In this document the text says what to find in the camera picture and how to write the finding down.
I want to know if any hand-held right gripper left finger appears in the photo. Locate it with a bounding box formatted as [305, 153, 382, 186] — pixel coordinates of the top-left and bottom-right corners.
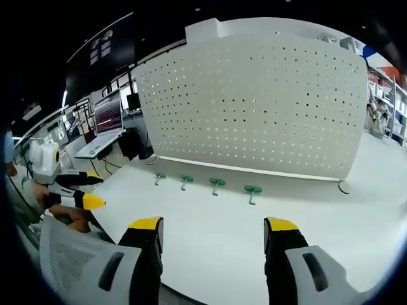
[68, 216, 165, 305]

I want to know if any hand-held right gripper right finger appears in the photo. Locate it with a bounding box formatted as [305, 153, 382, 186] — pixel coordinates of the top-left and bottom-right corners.
[263, 216, 366, 305]

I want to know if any white perforated mounting plate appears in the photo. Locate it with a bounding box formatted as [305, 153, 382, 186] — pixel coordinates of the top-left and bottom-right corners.
[131, 32, 369, 195]

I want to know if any person's left hand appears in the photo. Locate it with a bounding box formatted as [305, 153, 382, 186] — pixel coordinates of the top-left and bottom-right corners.
[31, 182, 93, 234]

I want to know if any grey mesh chair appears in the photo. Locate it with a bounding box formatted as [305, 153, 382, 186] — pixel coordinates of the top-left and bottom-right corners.
[38, 215, 128, 305]

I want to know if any black office chair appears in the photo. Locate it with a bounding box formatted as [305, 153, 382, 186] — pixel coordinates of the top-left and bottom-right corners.
[118, 126, 154, 161]

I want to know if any open white laptop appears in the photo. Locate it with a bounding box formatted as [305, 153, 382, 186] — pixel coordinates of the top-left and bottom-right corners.
[74, 88, 127, 159]

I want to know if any small black monitor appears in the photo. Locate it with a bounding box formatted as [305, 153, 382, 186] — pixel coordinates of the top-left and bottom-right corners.
[126, 93, 141, 112]

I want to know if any white and yellow device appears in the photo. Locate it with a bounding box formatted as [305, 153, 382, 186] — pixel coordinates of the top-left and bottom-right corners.
[366, 91, 388, 136]

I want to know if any metal storage shelf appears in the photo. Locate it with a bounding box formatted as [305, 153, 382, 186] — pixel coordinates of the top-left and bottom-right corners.
[365, 68, 407, 142]

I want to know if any dark wall display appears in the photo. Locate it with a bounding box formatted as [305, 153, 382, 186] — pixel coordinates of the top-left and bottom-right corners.
[64, 11, 138, 96]

